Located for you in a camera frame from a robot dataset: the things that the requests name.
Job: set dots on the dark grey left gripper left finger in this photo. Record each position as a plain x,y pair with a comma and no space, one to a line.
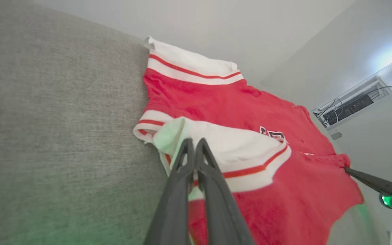
175,204

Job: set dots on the red white basketball jersey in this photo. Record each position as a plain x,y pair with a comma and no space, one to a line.
250,109

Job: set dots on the small grey wall fixture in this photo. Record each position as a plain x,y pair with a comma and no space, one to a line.
336,135

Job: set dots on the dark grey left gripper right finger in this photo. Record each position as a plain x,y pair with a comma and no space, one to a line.
221,211

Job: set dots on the black electronics box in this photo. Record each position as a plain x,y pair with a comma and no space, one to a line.
350,109

